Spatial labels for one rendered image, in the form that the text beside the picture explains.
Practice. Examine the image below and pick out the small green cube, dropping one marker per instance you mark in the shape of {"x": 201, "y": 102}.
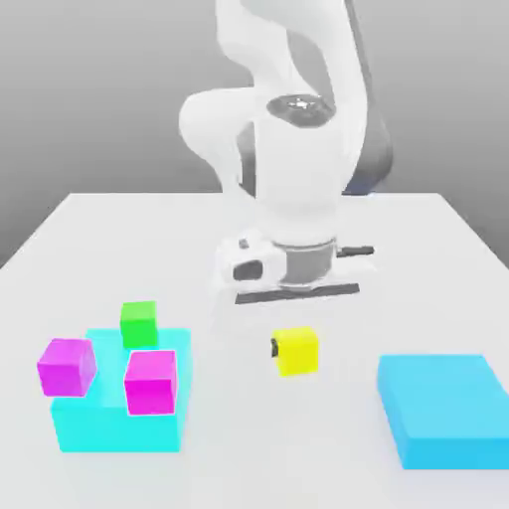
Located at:
{"x": 138, "y": 324}

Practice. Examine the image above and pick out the small yellow cube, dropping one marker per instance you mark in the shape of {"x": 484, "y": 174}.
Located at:
{"x": 298, "y": 352}

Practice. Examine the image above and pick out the large blue box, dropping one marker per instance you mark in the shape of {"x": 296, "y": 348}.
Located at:
{"x": 445, "y": 405}

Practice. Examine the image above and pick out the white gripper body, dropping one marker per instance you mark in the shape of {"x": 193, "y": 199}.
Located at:
{"x": 298, "y": 295}

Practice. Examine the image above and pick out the large cyan box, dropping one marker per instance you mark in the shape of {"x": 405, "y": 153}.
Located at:
{"x": 119, "y": 431}

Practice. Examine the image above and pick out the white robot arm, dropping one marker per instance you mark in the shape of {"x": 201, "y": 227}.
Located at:
{"x": 302, "y": 167}

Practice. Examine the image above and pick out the small magenta cube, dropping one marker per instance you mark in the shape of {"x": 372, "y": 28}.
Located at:
{"x": 151, "y": 383}
{"x": 65, "y": 368}

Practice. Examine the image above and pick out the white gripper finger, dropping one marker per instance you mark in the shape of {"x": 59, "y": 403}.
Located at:
{"x": 274, "y": 347}

